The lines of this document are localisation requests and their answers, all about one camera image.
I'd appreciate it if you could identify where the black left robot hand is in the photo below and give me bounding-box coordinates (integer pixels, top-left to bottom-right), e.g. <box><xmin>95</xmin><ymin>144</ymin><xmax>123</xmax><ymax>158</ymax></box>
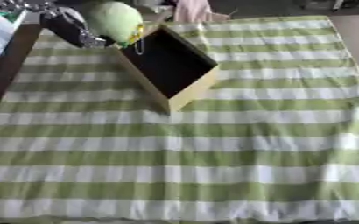
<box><xmin>39</xmin><ymin>6</ymin><xmax>118</xmax><ymax>49</ymax></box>

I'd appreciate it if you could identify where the person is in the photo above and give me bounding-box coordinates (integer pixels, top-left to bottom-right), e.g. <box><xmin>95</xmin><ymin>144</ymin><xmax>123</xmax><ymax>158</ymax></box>
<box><xmin>172</xmin><ymin>0</ymin><xmax>216</xmax><ymax>23</ymax></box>

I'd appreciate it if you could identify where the tan cardboard box black inside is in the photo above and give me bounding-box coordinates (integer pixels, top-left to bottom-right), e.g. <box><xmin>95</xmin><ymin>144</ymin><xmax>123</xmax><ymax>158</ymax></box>
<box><xmin>113</xmin><ymin>24</ymin><xmax>222</xmax><ymax>114</ymax></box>

